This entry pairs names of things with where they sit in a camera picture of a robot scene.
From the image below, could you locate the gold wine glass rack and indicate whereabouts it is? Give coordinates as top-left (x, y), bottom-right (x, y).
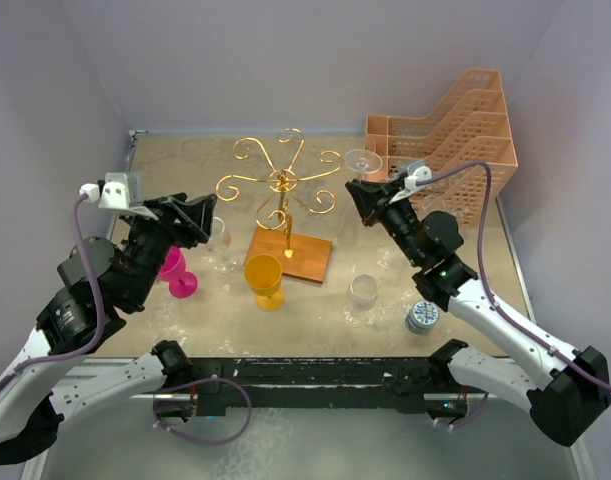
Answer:
top-left (216, 128), bottom-right (344, 285)

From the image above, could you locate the peach plastic file organizer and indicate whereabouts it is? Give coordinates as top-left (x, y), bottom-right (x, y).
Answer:
top-left (360, 68), bottom-right (520, 227)

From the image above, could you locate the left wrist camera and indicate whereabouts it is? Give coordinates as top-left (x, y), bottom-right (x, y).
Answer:
top-left (79, 172), bottom-right (158, 220)

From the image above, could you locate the pink plastic goblet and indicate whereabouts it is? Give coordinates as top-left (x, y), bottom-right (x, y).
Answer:
top-left (158, 247), bottom-right (199, 299)

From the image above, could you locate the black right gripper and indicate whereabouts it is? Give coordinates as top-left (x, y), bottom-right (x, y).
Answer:
top-left (348, 178), bottom-right (425, 266)

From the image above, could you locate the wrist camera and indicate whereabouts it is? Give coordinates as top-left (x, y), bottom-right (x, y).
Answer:
top-left (79, 172), bottom-right (158, 220)
top-left (389, 159), bottom-right (432, 204)

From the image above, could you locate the clear wine glass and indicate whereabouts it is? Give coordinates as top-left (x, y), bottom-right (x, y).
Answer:
top-left (342, 274), bottom-right (379, 327)
top-left (344, 149), bottom-right (383, 180)

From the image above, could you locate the yellow plastic goblet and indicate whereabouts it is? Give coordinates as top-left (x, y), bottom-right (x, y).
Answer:
top-left (244, 254), bottom-right (285, 311)

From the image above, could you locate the clear glass left of rack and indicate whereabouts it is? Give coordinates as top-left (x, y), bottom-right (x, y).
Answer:
top-left (207, 216), bottom-right (240, 273)

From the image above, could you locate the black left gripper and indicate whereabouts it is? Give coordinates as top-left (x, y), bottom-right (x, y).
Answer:
top-left (125, 190), bottom-right (216, 308)

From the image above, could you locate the clear champagne flute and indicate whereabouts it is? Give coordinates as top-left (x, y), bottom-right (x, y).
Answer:
top-left (420, 195), bottom-right (447, 219)

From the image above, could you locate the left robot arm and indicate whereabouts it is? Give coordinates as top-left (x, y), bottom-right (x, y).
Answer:
top-left (0, 193), bottom-right (217, 465)

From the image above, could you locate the clear wine glass front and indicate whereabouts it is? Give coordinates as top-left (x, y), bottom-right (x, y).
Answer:
top-left (342, 274), bottom-right (379, 327)

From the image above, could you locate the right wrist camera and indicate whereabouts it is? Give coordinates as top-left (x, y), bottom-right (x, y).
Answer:
top-left (389, 159), bottom-right (432, 204)

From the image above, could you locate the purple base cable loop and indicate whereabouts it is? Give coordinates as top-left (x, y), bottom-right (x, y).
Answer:
top-left (153, 375), bottom-right (253, 444)

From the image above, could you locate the black base frame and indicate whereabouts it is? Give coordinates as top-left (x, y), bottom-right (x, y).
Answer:
top-left (163, 357), bottom-right (468, 420)

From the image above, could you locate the blue white patterned tin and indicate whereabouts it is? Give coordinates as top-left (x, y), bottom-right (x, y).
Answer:
top-left (405, 301), bottom-right (440, 335)

